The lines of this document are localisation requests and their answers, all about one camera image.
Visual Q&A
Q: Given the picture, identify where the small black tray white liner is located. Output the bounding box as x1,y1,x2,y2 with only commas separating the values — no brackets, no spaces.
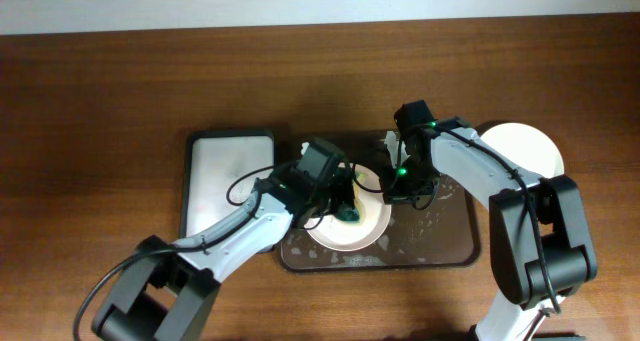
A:
179,129,275,238

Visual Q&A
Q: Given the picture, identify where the pink plate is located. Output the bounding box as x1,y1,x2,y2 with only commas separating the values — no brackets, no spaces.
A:
303,181,392,252

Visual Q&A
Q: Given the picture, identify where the cream plate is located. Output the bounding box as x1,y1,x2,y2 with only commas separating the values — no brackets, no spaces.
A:
481,122,565,178

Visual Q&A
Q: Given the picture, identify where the large brown serving tray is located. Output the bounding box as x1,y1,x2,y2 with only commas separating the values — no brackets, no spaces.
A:
278,129,483,273

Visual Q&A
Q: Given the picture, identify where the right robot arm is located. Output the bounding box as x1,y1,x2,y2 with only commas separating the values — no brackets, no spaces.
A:
382,100,598,340

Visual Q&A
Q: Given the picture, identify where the green and yellow sponge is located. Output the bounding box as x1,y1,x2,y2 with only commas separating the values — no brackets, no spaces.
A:
329,165,382,224

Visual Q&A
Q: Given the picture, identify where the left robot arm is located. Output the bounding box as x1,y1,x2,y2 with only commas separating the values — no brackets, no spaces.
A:
91,139,354,340

